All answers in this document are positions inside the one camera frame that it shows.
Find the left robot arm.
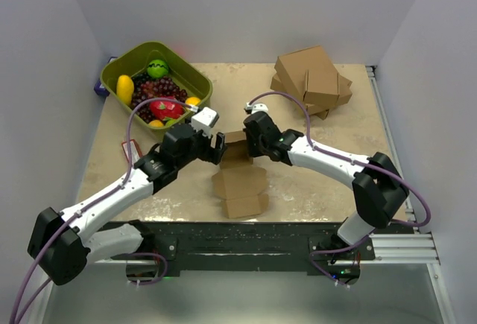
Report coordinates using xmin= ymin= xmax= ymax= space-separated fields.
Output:
xmin=28 ymin=124 xmax=227 ymax=285

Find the yellow mango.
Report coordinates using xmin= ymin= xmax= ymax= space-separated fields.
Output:
xmin=116 ymin=74 xmax=135 ymax=107

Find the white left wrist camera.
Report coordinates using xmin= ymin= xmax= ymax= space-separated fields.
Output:
xmin=191 ymin=107 xmax=219 ymax=135

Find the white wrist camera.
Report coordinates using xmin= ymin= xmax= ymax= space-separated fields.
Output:
xmin=191 ymin=107 xmax=219 ymax=135
xmin=244 ymin=102 xmax=268 ymax=115

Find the orange fruit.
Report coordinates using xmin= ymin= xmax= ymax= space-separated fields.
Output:
xmin=186 ymin=97 xmax=201 ymax=106

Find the red snack packet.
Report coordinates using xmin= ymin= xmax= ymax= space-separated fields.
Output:
xmin=121 ymin=139 xmax=142 ymax=164

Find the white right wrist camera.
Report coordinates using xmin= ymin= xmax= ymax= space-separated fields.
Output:
xmin=244 ymin=102 xmax=268 ymax=115

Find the green apple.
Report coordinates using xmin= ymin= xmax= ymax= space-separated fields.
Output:
xmin=146 ymin=60 xmax=169 ymax=79

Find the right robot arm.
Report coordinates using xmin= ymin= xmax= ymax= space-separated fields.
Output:
xmin=244 ymin=111 xmax=409 ymax=259

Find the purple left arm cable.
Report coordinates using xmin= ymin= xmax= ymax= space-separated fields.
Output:
xmin=9 ymin=96 xmax=202 ymax=324

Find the small yellow fruit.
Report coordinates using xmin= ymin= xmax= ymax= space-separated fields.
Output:
xmin=148 ymin=120 xmax=164 ymax=128

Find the blue box behind basket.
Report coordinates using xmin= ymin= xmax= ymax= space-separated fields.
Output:
xmin=93 ymin=78 xmax=110 ymax=98

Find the green plastic basket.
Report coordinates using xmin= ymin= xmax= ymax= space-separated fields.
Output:
xmin=100 ymin=42 xmax=218 ymax=140

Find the red dragon fruit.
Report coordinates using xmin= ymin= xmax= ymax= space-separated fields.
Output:
xmin=149 ymin=101 xmax=184 ymax=122

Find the dark purple grape bunch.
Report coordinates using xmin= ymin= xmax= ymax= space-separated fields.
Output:
xmin=130 ymin=72 xmax=188 ymax=123

